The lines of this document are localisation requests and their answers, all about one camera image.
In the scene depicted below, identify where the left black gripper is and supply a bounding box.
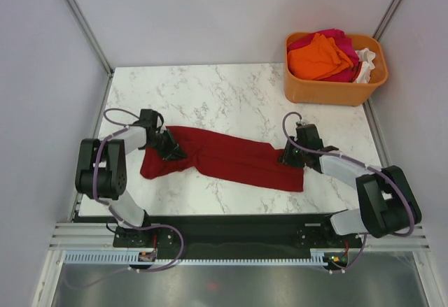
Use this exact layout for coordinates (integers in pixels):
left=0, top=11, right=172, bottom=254
left=145, top=129, right=186, bottom=162

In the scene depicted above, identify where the dark red t shirt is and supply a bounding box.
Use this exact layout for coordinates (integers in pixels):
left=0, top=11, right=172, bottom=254
left=140, top=126, right=304, bottom=192

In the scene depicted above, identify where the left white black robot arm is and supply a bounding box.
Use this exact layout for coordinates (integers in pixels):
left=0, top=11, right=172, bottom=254
left=75, top=108, right=187, bottom=246

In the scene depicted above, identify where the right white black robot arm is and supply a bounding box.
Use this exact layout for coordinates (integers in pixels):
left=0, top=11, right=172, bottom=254
left=279, top=122, right=421, bottom=247

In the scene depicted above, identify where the orange plastic basket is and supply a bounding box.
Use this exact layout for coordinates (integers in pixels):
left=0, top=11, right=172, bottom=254
left=284, top=34, right=389, bottom=106

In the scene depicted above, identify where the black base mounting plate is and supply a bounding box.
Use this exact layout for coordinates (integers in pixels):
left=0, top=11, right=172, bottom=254
left=113, top=213, right=362, bottom=258

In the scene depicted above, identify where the magenta pink t shirt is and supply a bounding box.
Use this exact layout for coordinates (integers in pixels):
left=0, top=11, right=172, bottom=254
left=287, top=27, right=361, bottom=84

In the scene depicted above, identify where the orange t shirt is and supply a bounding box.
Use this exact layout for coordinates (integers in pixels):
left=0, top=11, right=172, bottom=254
left=287, top=33, right=354, bottom=82

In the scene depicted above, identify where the white t shirt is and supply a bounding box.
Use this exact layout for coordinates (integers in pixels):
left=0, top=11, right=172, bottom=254
left=354, top=48, right=376, bottom=84

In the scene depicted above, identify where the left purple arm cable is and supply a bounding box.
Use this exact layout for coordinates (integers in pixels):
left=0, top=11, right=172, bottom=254
left=92, top=108, right=151, bottom=229

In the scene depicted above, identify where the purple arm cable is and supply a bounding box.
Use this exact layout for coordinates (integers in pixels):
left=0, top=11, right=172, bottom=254
left=92, top=108, right=151, bottom=229
left=281, top=111, right=423, bottom=238

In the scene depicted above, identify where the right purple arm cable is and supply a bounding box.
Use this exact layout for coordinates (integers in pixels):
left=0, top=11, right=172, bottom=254
left=281, top=111, right=423, bottom=238

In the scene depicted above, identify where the white slotted cable duct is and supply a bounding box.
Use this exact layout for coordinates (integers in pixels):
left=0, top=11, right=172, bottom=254
left=63, top=248, right=347, bottom=266

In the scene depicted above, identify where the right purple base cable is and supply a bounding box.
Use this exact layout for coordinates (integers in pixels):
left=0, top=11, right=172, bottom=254
left=314, top=231, right=368, bottom=276

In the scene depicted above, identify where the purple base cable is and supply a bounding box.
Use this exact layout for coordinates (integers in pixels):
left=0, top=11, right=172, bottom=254
left=314, top=231, right=368, bottom=276
left=62, top=224, right=186, bottom=290

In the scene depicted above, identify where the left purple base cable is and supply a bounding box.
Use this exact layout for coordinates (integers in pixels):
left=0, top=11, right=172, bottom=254
left=62, top=224, right=186, bottom=290

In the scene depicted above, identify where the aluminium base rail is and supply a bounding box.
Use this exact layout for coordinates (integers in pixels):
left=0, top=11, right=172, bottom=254
left=48, top=69, right=431, bottom=307

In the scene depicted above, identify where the left aluminium frame post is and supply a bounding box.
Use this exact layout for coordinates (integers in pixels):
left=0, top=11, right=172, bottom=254
left=64, top=0, right=114, bottom=78

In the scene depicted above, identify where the aluminium frame post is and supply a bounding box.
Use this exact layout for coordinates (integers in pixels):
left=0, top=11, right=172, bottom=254
left=64, top=0, right=114, bottom=78
left=372, top=0, right=404, bottom=41

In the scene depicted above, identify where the right aluminium frame post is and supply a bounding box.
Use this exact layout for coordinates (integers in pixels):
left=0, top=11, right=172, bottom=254
left=372, top=0, right=404, bottom=41

